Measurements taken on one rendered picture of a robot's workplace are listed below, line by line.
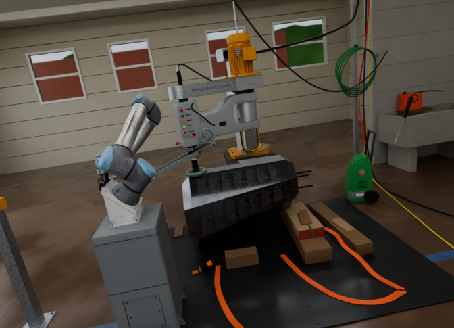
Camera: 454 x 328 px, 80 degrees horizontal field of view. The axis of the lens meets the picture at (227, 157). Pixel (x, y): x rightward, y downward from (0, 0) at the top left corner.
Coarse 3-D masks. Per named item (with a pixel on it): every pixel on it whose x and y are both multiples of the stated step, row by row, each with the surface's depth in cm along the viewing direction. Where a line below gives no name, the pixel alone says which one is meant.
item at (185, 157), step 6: (204, 144) 282; (210, 144) 272; (198, 150) 268; (204, 150) 271; (180, 156) 274; (186, 156) 265; (192, 156) 267; (168, 162) 270; (174, 162) 272; (180, 162) 263; (162, 168) 268; (168, 168) 259; (156, 174) 256; (162, 174) 258
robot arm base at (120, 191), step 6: (120, 186) 177; (126, 186) 176; (114, 192) 176; (120, 192) 175; (126, 192) 176; (132, 192) 177; (138, 192) 179; (120, 198) 174; (126, 198) 175; (132, 198) 178; (138, 198) 183; (132, 204) 179
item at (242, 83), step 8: (216, 80) 259; (224, 80) 262; (232, 80) 265; (240, 80) 267; (248, 80) 270; (256, 80) 274; (168, 88) 250; (176, 88) 246; (184, 88) 248; (192, 88) 250; (200, 88) 253; (208, 88) 256; (216, 88) 260; (224, 88) 263; (232, 88) 266; (240, 88) 268; (248, 88) 272; (176, 96) 248; (184, 96) 249; (192, 96) 252
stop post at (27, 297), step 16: (0, 208) 193; (0, 224) 194; (0, 240) 196; (16, 256) 204; (16, 272) 203; (16, 288) 206; (32, 288) 215; (32, 304) 212; (32, 320) 214; (48, 320) 221
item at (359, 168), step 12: (372, 132) 323; (372, 144) 322; (360, 156) 334; (372, 156) 326; (348, 168) 349; (360, 168) 330; (348, 180) 343; (360, 180) 334; (348, 192) 342; (360, 192) 337; (372, 192) 331
